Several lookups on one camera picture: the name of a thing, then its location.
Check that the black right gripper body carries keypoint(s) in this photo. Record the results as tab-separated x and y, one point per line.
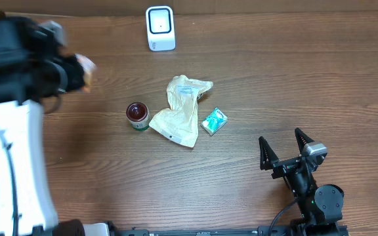
285	168

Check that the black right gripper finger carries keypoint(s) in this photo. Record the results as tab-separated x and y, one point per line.
268	157
302	139

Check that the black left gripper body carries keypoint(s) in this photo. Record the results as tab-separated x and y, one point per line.
74	73

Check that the teal tissue pack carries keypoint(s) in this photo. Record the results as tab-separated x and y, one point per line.
214	121

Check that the beige paper pouch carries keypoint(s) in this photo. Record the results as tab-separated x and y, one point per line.
179	122

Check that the orange tissue pack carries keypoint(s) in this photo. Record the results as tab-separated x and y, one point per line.
89	68

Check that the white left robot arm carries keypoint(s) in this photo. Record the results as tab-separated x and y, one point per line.
32	67

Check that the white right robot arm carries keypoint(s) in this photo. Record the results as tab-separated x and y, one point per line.
320	206

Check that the white barcode scanner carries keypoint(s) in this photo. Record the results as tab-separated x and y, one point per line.
160	28

